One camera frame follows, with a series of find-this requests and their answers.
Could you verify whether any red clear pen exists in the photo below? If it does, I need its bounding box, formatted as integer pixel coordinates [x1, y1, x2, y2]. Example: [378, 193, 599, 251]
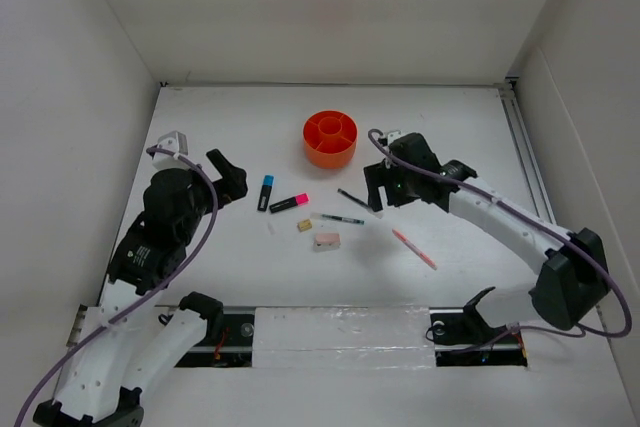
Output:
[392, 229, 437, 270]

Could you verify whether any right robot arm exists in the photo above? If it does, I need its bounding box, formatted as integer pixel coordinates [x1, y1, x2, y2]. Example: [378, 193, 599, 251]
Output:
[364, 129, 612, 341]

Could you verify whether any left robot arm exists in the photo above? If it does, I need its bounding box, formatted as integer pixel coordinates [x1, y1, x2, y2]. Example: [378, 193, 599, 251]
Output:
[33, 145, 248, 426]

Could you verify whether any black gel pen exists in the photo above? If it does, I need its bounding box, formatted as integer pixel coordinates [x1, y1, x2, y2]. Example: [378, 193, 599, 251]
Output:
[337, 188, 383, 219]

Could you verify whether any blue capped black highlighter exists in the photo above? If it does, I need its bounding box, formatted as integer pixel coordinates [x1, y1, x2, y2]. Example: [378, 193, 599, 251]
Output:
[257, 175, 274, 212]

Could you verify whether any green clear pen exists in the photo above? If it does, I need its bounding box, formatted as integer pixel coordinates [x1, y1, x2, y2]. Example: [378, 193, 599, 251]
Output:
[311, 212, 365, 225]

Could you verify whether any pink white eraser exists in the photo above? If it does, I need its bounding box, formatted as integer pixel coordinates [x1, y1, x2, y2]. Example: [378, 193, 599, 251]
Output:
[313, 232, 341, 251]

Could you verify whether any small tan eraser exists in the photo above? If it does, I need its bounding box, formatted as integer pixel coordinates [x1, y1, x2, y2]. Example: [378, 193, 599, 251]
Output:
[297, 219, 312, 232]

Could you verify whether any pink capped black highlighter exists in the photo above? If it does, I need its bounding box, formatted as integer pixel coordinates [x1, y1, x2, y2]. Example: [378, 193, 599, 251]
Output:
[269, 193, 309, 214]

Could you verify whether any orange round divided container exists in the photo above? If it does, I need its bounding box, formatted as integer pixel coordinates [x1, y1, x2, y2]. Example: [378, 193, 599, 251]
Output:
[302, 110, 358, 170]

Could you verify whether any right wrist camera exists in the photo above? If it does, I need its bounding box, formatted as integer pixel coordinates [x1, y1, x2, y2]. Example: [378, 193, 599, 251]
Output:
[384, 130, 404, 145]

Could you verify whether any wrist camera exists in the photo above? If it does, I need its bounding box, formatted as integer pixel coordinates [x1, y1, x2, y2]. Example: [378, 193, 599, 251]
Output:
[151, 130, 188, 171]
[384, 130, 404, 145]

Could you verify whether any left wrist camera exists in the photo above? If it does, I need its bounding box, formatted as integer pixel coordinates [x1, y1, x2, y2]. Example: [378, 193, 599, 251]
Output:
[151, 130, 188, 171]

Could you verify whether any aluminium rail right side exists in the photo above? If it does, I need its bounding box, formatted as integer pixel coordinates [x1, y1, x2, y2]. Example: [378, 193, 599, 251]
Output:
[495, 77, 556, 224]

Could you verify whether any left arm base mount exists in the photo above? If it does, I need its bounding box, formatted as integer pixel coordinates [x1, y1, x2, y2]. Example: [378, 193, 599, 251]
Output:
[157, 292, 256, 368]

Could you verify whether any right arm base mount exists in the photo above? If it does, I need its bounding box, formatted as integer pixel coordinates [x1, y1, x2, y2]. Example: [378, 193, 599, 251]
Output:
[425, 287, 528, 367]

